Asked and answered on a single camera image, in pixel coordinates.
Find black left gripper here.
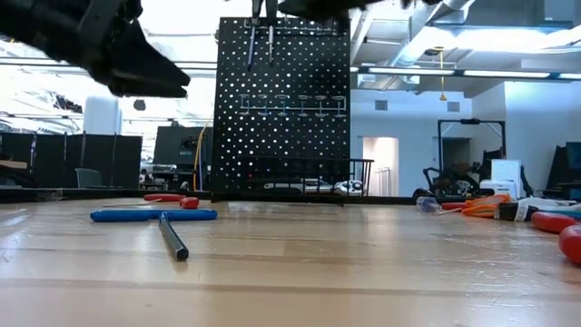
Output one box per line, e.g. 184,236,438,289
76,0,192,99

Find large black screwdriver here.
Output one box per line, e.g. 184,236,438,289
266,0,278,65

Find grey black handled screwdriver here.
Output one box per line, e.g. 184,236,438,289
247,0,264,73

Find red T-handle hex key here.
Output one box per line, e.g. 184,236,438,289
438,202,469,216
557,224,581,267
138,193,188,205
530,211,578,235
102,196,201,211

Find blue T-handle hex key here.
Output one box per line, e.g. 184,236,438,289
89,207,219,263

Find silver ratchet wrench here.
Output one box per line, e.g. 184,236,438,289
261,178,365,197

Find white column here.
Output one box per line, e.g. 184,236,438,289
83,95,123,136

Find dark monitor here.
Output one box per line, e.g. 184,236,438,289
547,141,581,199
152,125,203,167

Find ceiling light strip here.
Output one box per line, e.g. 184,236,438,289
367,66,455,76
462,69,551,79

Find grey chair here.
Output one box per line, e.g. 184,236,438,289
74,167,104,190

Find black metal pegboard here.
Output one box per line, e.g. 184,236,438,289
211,16,351,203

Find yellow ceiling pendant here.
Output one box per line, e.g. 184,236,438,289
433,45,449,103

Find white perforated panel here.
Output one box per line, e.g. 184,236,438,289
490,158,523,183

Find white printer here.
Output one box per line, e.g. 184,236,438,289
479,179,514,200

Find white glove with orange cuff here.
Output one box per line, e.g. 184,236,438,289
462,193,581,218

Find silver screwdriver holder rail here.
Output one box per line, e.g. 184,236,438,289
243,17,349,37

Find black partition wall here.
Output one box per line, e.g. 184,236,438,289
0,131,143,190

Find yellow hanging cable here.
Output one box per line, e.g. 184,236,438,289
192,120,214,192

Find silver ring holder rail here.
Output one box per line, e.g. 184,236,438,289
238,94,348,119

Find black metal rig frame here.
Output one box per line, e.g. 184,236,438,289
0,187,459,205

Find black wire basket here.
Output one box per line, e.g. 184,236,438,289
235,156,375,205

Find black stand frame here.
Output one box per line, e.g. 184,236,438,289
438,118,507,183

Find black tape cable wrap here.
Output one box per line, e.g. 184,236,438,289
497,202,544,223

